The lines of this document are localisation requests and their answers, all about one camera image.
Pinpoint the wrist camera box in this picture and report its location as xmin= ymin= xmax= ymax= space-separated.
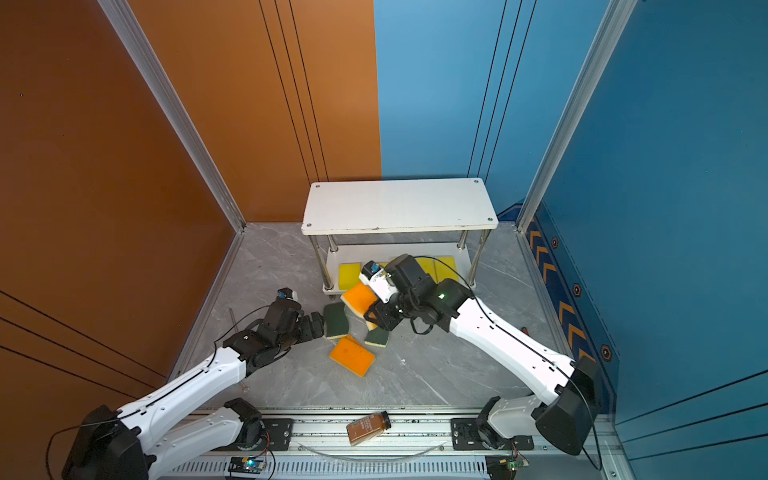
xmin=359 ymin=261 xmax=398 ymax=303
xmin=277 ymin=287 xmax=298 ymax=301

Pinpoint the circuit board right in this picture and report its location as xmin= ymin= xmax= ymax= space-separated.
xmin=493 ymin=456 xmax=530 ymax=479

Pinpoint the orange sponge stack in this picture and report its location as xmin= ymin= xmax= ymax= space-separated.
xmin=341 ymin=283 xmax=378 ymax=318

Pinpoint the green scouring sponge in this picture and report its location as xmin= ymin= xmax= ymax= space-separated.
xmin=323 ymin=302 xmax=350 ymax=340
xmin=364 ymin=327 xmax=390 ymax=348

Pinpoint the aluminium corner post right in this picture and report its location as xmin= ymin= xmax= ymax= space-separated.
xmin=516 ymin=0 xmax=638 ymax=234

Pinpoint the aluminium corner post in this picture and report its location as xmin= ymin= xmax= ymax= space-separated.
xmin=98 ymin=0 xmax=246 ymax=234
xmin=516 ymin=0 xmax=638 ymax=234

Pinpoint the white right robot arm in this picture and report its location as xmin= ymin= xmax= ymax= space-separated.
xmin=359 ymin=254 xmax=603 ymax=456

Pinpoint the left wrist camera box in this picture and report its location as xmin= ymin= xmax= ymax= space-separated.
xmin=277 ymin=287 xmax=298 ymax=301

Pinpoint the brown spice bottle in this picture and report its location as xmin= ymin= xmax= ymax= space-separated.
xmin=346 ymin=411 xmax=391 ymax=446

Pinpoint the aluminium corner post left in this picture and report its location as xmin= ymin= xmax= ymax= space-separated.
xmin=98 ymin=0 xmax=246 ymax=234

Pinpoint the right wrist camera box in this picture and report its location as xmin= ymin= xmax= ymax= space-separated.
xmin=359 ymin=261 xmax=398 ymax=303

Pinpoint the white two-tier shelf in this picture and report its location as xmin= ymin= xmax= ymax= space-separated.
xmin=301 ymin=178 xmax=499 ymax=295

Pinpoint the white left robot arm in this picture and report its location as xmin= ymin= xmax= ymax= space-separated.
xmin=61 ymin=289 xmax=325 ymax=479

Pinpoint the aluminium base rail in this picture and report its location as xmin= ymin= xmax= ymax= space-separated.
xmin=149 ymin=408 xmax=634 ymax=479

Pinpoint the yellow sponge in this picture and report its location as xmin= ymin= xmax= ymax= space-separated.
xmin=338 ymin=263 xmax=361 ymax=291
xmin=434 ymin=256 xmax=461 ymax=283
xmin=417 ymin=258 xmax=437 ymax=280

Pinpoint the green circuit board left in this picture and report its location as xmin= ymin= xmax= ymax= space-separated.
xmin=228 ymin=456 xmax=268 ymax=475

